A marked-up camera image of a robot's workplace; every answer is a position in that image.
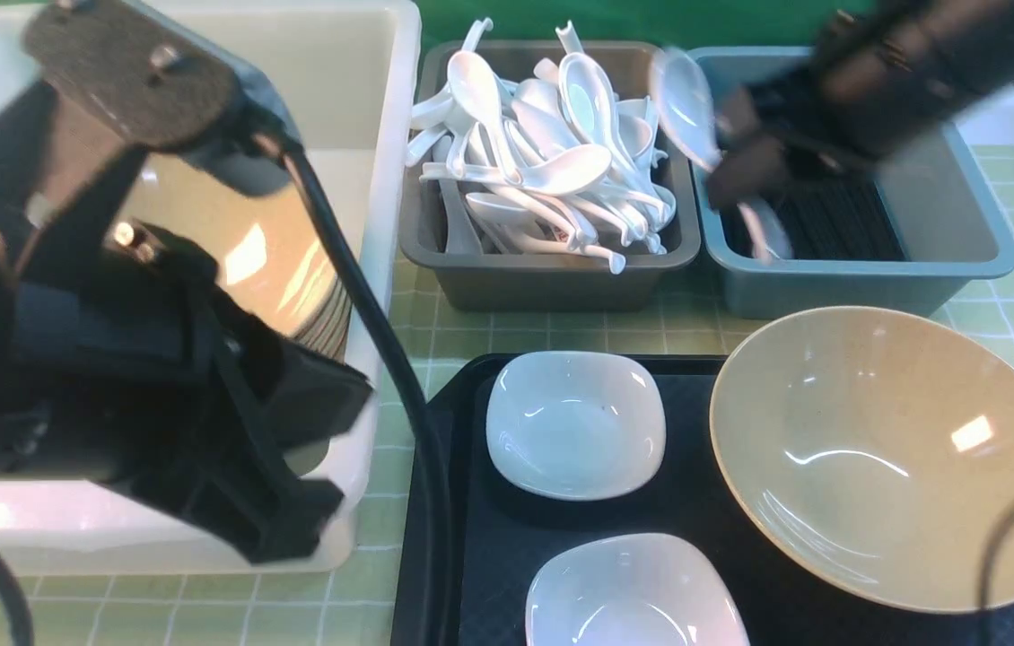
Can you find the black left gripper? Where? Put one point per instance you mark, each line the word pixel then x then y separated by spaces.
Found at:
pixel 161 389

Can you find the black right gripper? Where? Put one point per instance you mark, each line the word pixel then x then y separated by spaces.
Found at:
pixel 871 85

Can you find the white ceramic soup spoon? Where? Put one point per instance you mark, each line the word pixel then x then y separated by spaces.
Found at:
pixel 684 103

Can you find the tan noodle bowl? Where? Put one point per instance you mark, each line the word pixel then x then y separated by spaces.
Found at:
pixel 876 450

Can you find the white square dish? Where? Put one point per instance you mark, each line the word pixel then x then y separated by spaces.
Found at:
pixel 576 426
pixel 634 589

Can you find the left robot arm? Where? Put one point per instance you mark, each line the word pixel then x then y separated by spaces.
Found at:
pixel 118 82

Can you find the blue plastic chopstick bin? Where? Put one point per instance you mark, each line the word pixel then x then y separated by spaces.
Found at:
pixel 952 230

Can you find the pile of black chopsticks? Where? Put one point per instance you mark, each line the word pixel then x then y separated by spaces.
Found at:
pixel 842 220

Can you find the stack of tan bowls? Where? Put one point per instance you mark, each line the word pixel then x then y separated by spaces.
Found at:
pixel 269 258

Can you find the green backdrop cloth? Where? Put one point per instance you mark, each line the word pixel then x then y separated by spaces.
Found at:
pixel 687 24

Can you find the pile of white spoons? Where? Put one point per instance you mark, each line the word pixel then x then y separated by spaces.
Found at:
pixel 550 165

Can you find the white plastic dish tub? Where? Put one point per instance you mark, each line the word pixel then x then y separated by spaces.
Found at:
pixel 346 71

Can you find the black serving tray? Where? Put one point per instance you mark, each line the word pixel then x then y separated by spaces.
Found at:
pixel 504 534

